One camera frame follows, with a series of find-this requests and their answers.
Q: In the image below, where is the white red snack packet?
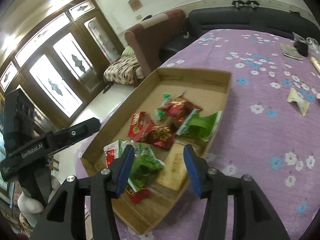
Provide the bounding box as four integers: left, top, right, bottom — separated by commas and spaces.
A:
103, 140, 131, 168

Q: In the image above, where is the beige wafer snack packet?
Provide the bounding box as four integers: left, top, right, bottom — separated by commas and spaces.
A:
156, 143, 187, 191

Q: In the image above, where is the red yellow snack packet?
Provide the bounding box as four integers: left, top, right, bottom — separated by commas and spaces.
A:
127, 112, 154, 138

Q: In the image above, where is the dark red snack packet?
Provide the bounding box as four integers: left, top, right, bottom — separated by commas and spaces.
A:
159, 95, 203, 125

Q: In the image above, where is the pale green snack packet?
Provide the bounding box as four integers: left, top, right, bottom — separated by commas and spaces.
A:
287, 88, 310, 116

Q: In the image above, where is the purple floral tablecloth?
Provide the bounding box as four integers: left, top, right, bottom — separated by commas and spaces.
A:
75, 29, 319, 239

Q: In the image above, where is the wooden glass door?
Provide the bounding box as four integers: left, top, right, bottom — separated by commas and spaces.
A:
1, 0, 124, 128

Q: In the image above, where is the patterned blanket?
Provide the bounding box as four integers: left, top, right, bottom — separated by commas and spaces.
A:
103, 56, 140, 87

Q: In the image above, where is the green pillow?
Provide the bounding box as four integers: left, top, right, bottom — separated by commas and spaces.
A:
121, 45, 136, 58

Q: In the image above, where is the cardboard box tray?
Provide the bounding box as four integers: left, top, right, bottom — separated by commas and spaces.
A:
80, 67, 232, 234

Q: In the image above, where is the brown armchair sofa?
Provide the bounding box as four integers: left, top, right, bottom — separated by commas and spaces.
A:
124, 9, 186, 76

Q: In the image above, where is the cream lotion tube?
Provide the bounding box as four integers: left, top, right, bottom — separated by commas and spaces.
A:
311, 56, 320, 73

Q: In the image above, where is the small booklet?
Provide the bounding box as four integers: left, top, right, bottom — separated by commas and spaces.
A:
280, 43, 303, 61

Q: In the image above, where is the black small cup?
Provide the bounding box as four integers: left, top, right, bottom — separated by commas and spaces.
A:
293, 33, 309, 57

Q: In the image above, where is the black leather sofa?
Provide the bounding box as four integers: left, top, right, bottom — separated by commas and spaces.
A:
159, 7, 319, 63

